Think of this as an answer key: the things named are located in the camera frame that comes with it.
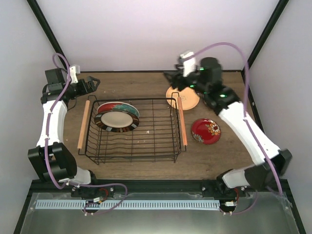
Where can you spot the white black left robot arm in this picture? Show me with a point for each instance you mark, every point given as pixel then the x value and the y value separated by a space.
pixel 51 160

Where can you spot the clear plastic sheet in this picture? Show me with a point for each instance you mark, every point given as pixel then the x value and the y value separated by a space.
pixel 262 213

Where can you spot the black rimmed cream plate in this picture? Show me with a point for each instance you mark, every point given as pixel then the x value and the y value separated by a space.
pixel 116 121

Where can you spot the black wire dish rack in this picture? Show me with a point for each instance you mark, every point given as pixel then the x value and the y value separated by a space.
pixel 157 138

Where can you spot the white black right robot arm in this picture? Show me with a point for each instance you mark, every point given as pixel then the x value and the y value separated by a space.
pixel 269 161

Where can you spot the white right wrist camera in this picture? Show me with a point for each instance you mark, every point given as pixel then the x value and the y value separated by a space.
pixel 188 61

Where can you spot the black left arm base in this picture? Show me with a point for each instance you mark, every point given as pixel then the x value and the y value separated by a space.
pixel 90 193

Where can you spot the red teal patterned plate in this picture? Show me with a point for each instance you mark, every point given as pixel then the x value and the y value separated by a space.
pixel 118 106

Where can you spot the wooden rack handle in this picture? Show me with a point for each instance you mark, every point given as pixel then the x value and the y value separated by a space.
pixel 83 125
pixel 182 121

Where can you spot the right wooden rack handle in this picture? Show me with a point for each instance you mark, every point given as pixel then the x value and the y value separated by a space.
pixel 182 121

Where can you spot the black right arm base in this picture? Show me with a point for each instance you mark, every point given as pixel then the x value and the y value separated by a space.
pixel 228 197

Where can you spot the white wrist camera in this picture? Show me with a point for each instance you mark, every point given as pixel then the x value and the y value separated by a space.
pixel 74 70
pixel 188 61

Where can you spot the red floral plate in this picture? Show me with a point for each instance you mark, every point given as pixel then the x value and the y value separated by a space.
pixel 206 131

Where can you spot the left wooden rack handle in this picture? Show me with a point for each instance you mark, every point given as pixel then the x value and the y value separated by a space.
pixel 83 125

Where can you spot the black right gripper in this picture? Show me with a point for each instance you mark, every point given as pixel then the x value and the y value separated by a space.
pixel 175 76

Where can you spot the light green flower plate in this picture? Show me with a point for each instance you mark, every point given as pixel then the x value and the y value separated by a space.
pixel 211 102

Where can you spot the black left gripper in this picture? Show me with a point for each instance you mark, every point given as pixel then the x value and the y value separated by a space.
pixel 91 88

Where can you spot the light blue slotted cable duct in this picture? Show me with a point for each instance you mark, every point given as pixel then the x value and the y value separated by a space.
pixel 135 204

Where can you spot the yellow orange plate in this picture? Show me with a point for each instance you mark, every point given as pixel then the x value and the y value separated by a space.
pixel 188 96

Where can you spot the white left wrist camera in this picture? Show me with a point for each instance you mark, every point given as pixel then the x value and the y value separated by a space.
pixel 74 70

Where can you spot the black aluminium frame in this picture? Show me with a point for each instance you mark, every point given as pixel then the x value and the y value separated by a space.
pixel 155 186

